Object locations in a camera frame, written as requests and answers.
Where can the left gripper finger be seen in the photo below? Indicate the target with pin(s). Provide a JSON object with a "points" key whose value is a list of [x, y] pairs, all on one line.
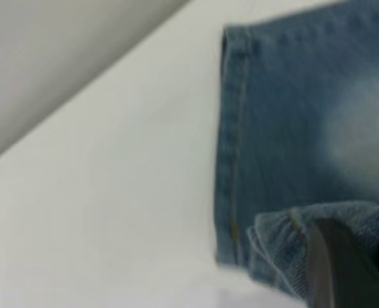
{"points": [[347, 279]]}

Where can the blue denim jeans with faded knees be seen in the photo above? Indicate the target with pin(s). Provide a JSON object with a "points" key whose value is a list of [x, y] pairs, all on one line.
{"points": [[289, 128]]}

